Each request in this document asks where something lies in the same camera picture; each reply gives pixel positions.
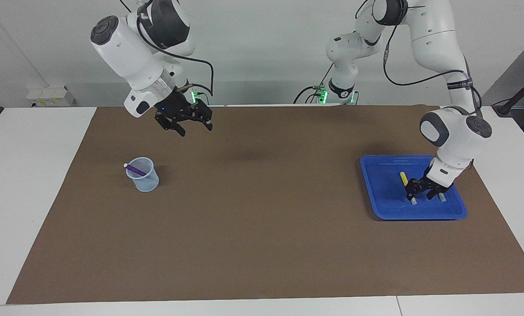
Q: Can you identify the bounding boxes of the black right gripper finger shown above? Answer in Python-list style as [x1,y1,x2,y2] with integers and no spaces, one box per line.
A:
[156,118,186,136]
[195,100,213,131]

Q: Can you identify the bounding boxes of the yellow marker pen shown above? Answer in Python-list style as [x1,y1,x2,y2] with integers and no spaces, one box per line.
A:
[400,171,418,205]

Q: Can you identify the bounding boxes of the purple marker pen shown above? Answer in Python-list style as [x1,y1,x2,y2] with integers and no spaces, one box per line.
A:
[123,163,155,178]

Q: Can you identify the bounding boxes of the blue plastic tray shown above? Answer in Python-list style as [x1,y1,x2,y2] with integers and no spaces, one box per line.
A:
[360,154,468,221]

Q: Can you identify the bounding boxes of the pale blue plastic cup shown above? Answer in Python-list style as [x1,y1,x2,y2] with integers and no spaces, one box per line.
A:
[126,157,160,193]

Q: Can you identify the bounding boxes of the black stand pole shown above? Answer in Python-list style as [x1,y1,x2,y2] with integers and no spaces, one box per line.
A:
[492,70,524,117]

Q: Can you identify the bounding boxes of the brown table mat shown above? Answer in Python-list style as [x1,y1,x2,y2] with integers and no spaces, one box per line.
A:
[6,104,524,305]

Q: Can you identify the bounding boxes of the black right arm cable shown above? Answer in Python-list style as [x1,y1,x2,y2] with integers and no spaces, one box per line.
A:
[120,0,214,98]

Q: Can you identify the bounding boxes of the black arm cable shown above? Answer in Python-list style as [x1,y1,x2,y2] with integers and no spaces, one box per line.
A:
[120,0,214,98]
[383,0,483,108]

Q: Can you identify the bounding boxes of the black left base cables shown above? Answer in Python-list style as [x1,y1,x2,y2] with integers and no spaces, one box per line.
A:
[293,64,332,104]

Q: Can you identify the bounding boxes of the white wall socket box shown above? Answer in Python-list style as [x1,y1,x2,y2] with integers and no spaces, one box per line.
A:
[26,86,76,108]

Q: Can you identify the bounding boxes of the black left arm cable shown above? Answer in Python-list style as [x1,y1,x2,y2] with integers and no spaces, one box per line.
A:
[383,0,483,108]

